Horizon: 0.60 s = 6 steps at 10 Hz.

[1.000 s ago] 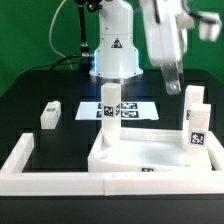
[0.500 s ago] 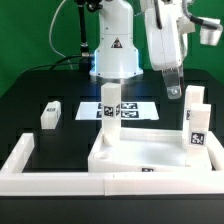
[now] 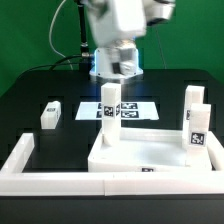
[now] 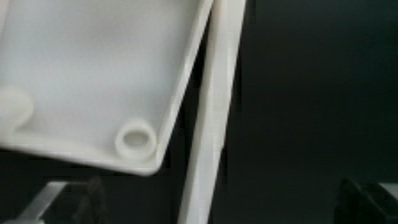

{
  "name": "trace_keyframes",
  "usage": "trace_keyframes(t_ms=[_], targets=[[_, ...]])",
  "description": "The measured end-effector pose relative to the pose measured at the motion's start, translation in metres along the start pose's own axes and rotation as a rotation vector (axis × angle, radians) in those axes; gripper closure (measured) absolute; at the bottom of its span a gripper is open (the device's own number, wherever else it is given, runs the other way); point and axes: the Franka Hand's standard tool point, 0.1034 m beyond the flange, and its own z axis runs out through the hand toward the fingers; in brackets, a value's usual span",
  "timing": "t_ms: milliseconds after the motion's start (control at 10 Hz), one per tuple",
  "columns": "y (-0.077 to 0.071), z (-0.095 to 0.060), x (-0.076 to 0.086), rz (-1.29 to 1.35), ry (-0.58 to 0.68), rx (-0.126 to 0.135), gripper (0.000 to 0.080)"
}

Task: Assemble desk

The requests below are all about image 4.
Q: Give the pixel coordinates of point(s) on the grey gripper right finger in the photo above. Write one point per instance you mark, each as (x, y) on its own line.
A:
(366, 203)

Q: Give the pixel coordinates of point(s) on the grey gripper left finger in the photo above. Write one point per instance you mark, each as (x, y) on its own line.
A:
(66, 204)

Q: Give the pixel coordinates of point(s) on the white desk top tray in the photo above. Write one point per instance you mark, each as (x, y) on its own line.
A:
(98, 54)

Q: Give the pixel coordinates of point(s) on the white desk leg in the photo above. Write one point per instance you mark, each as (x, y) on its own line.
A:
(16, 110)

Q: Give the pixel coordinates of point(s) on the white U-shaped fence frame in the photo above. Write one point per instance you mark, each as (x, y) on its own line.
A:
(224, 34)

